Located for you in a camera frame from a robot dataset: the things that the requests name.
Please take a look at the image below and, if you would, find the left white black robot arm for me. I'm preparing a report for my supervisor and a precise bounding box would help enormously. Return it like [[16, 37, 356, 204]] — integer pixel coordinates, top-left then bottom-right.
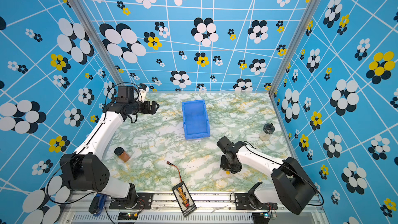
[[60, 84, 160, 208]]

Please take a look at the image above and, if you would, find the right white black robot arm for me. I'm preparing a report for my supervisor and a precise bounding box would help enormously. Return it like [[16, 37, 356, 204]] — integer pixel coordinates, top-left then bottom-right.
[[217, 136, 318, 215]]

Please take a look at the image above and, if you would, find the blue plastic bin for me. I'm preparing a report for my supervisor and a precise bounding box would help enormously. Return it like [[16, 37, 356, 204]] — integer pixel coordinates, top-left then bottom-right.
[[182, 100, 210, 140]]

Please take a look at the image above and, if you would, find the brown spice jar black lid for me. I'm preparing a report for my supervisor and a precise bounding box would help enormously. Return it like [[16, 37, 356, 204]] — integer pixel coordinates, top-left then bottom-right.
[[114, 147, 131, 162]]

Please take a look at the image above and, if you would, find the black battery checker board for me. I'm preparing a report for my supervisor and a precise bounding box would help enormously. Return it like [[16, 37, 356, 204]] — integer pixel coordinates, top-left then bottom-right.
[[172, 181, 197, 217]]

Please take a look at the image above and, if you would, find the right small circuit board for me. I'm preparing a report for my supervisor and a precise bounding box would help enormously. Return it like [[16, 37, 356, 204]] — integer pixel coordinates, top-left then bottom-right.
[[252, 213, 270, 224]]

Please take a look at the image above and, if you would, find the small circuit board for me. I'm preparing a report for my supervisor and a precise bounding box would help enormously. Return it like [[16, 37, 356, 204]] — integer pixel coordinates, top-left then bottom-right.
[[118, 213, 138, 221], [252, 213, 270, 224]]

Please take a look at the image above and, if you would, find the blue black clamp tool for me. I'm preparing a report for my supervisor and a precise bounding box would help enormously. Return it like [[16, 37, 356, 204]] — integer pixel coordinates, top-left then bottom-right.
[[88, 194, 107, 216]]

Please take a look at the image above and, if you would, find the left small circuit board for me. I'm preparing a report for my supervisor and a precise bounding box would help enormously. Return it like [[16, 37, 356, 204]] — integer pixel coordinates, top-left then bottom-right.
[[118, 213, 138, 221]]

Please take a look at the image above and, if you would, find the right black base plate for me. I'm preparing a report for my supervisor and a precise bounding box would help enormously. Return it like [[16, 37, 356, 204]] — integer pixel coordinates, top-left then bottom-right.
[[230, 193, 278, 212]]

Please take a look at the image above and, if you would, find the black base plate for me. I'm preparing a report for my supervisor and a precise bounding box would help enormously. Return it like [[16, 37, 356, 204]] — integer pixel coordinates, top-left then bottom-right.
[[109, 192, 154, 210], [230, 193, 278, 212]]

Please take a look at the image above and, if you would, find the red black wire lead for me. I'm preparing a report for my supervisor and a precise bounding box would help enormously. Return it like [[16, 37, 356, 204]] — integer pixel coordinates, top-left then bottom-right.
[[166, 161, 183, 184]]

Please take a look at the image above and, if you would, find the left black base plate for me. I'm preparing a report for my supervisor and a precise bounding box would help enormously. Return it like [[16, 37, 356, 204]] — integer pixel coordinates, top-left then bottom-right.
[[109, 192, 154, 210]]

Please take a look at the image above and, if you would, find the aluminium front rail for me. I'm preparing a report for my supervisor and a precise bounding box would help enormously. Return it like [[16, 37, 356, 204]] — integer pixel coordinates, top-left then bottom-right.
[[58, 190, 330, 224]]

